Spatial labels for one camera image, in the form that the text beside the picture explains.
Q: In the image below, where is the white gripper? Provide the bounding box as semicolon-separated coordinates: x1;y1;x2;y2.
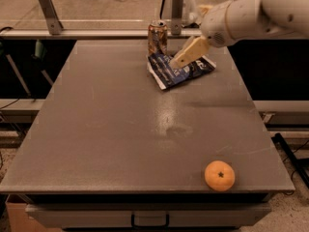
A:
169;1;235;69

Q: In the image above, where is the blue chip bag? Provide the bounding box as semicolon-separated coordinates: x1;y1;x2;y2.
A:
148;53;216;90

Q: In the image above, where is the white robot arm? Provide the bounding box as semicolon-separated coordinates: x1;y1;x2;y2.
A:
170;0;309;69

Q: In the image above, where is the white plastic bag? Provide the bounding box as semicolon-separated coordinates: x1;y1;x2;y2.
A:
163;0;207;29

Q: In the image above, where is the orange soda can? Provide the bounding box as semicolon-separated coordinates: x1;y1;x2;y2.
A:
148;20;167;55

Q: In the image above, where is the orange fruit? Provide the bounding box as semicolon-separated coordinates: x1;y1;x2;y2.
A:
205;160;236;191

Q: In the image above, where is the black stand leg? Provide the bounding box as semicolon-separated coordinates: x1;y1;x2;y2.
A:
271;133;309;188

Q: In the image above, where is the cardboard box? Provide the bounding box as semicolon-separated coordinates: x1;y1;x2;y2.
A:
6;195;62;232

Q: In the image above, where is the middle metal bracket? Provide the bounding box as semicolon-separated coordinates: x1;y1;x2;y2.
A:
171;0;183;35

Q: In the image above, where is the metal bracket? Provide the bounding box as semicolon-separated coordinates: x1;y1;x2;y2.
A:
38;0;63;35
171;0;183;35

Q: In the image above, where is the left metal bracket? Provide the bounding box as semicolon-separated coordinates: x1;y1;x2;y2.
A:
38;0;63;35

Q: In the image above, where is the metal rail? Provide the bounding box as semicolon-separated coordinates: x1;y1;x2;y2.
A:
0;28;204;40

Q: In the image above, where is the grey drawer with handle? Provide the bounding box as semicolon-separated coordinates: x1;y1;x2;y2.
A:
26;203;270;229

